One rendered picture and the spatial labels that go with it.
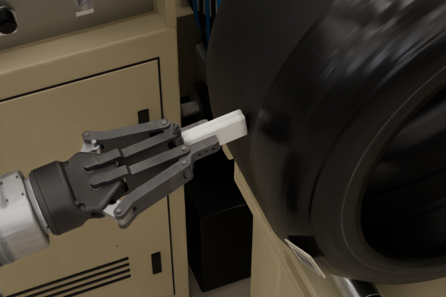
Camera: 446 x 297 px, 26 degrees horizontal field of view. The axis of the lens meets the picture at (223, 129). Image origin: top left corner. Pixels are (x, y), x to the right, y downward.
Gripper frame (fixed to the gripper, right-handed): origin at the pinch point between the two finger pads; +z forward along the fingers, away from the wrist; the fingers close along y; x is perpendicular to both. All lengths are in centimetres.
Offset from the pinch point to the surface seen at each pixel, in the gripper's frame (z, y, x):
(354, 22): 14.7, -5.4, -14.4
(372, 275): 12.6, -11.6, 22.6
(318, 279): 9.2, -1.8, 36.1
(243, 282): 10, 53, 124
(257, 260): 10, 36, 87
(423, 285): 24, -5, 44
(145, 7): 5, 55, 30
